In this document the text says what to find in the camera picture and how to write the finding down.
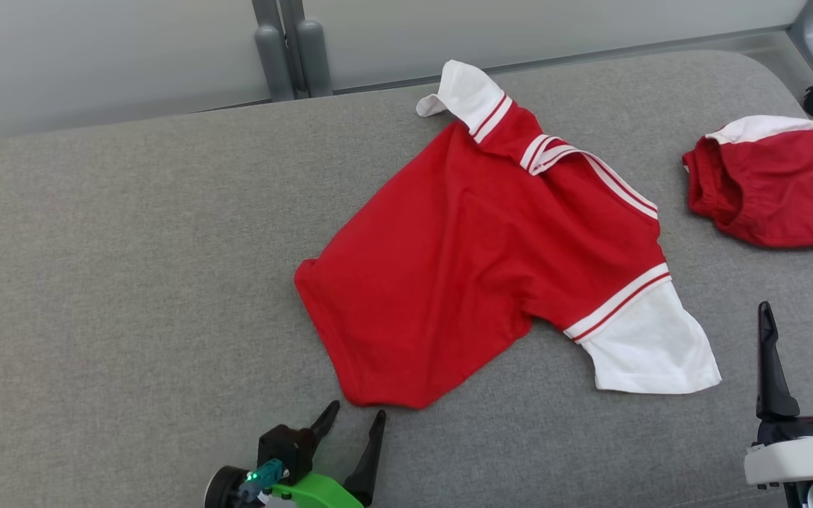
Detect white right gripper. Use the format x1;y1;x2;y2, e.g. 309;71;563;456
743;298;813;489

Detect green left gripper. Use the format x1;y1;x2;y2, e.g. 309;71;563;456
264;400;387;508

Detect red shorts with white band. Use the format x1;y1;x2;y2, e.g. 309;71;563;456
682;115;813;255

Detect red shirt with white sleeves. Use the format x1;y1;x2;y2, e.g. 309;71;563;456
294;60;723;410

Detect teal left camera connector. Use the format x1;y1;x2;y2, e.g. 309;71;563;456
239;458;286;499

